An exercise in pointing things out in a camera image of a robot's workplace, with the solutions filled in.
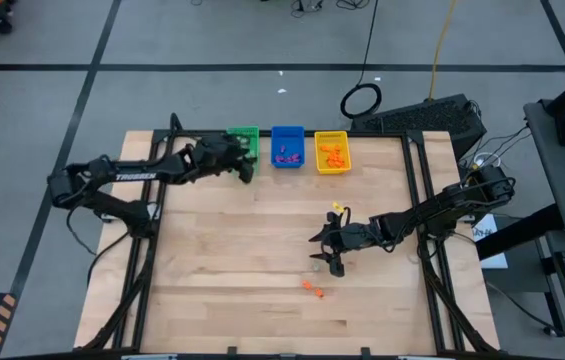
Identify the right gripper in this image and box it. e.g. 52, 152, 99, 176
308, 210, 384, 279

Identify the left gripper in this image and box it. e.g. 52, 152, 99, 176
191, 131, 259, 185

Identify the green plastic basket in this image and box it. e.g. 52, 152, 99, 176
225, 125, 261, 175

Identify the blue plastic basket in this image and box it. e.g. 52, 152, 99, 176
270, 125, 306, 169

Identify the yellow plastic basket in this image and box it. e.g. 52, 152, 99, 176
313, 130, 353, 175

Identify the black computer case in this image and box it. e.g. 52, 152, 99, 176
350, 93, 488, 161

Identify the white paper sheet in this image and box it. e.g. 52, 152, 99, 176
470, 213, 509, 270

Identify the gray desk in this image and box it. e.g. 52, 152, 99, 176
522, 99, 565, 360

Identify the black coiled cable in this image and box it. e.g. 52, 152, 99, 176
339, 0, 383, 120

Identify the black cable bundle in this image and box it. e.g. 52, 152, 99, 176
289, 0, 371, 12

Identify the white cable coil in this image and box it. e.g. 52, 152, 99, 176
472, 151, 503, 170

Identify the yellow hanging cable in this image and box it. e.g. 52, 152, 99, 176
427, 0, 459, 101

